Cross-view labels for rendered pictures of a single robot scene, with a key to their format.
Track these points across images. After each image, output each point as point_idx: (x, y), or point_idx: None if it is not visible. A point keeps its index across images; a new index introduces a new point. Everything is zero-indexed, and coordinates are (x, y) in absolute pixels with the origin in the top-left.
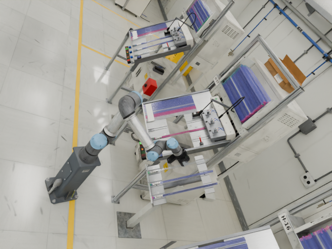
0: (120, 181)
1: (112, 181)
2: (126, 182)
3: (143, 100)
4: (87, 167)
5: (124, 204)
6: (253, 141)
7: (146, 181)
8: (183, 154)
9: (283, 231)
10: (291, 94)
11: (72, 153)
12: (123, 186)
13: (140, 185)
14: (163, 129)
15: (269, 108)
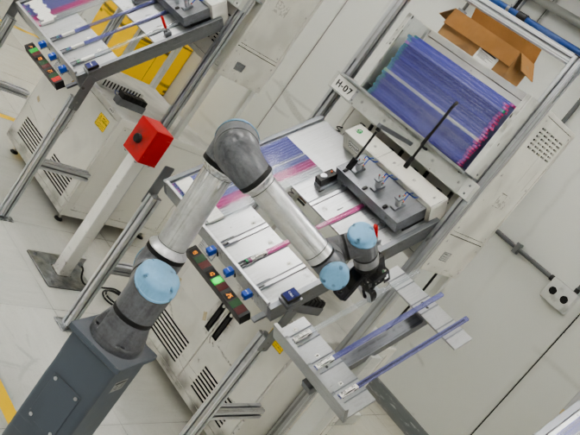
0: (142, 423)
1: (124, 428)
2: (157, 422)
3: (163, 172)
4: (125, 373)
5: None
6: (478, 213)
7: None
8: (379, 264)
9: None
10: (562, 76)
11: (67, 343)
12: (156, 434)
13: (227, 406)
14: (259, 233)
15: (522, 116)
